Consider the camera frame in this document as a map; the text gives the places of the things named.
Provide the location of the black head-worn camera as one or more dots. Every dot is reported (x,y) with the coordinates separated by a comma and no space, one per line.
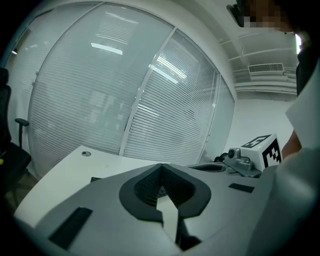
(235,11)

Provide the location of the black office chair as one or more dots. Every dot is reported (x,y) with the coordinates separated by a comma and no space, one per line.
(12,155)

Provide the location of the white shirt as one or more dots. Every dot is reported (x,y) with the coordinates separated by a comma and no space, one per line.
(307,112)

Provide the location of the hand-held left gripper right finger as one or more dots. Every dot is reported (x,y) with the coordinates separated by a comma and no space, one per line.
(225,212)

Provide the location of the person's head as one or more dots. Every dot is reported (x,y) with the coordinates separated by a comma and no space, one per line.
(265,15)

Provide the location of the white table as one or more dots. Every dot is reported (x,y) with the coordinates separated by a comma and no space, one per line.
(75,175)

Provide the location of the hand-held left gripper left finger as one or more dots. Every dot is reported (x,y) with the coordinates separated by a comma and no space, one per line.
(100,212)

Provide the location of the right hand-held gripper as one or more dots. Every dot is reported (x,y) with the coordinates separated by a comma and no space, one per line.
(255,155)

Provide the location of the glass partition with blinds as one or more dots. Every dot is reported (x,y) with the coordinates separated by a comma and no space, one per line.
(100,87)

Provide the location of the white air vent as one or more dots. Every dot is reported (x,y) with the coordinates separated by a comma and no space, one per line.
(265,68)

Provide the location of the person's right forearm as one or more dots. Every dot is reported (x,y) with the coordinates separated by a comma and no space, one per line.
(291,147)

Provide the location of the ceiling light panel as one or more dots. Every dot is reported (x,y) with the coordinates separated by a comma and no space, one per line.
(298,43)

